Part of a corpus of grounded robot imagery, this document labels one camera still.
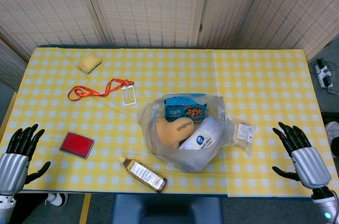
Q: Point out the tea bottle with yellow cap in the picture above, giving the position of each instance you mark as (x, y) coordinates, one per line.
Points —
(144, 175)

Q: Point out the yellow sponge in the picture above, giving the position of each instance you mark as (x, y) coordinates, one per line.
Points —
(90, 62)

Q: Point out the white sneaker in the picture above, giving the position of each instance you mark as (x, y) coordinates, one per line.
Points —
(57, 198)
(333, 130)

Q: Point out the white power strip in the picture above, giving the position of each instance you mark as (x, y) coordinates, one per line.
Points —
(323, 74)

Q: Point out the tan bread loaf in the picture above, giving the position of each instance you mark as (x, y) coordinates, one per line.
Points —
(165, 134)

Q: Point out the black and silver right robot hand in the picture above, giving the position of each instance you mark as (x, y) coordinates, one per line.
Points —
(311, 167)

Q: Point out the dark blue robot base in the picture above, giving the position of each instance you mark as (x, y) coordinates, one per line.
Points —
(167, 208)

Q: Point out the clear wrapped bread packet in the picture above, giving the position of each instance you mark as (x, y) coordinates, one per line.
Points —
(242, 134)

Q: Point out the clear badge holder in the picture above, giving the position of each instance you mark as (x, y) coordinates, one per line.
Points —
(129, 95)

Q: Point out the red stamp pad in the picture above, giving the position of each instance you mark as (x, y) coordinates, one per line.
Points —
(76, 144)

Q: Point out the black power plug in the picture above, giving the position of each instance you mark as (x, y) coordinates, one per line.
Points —
(328, 80)
(321, 63)

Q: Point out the yellow checked tablecloth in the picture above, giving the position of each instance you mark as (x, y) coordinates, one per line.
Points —
(238, 81)

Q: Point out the white pack with blue logo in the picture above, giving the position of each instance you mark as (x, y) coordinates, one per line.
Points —
(204, 139)

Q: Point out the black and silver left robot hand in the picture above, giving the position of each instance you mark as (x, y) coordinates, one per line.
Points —
(13, 171)

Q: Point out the dark trouser leg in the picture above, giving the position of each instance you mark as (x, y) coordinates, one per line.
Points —
(29, 208)

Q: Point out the blue cookie box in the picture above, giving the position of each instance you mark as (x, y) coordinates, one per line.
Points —
(174, 107)

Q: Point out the transparent plastic bag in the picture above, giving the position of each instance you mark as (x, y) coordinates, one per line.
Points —
(164, 155)

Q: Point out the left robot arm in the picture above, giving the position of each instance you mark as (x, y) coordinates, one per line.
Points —
(5, 208)

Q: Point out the beige woven folding screen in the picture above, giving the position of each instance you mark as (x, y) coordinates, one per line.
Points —
(145, 4)

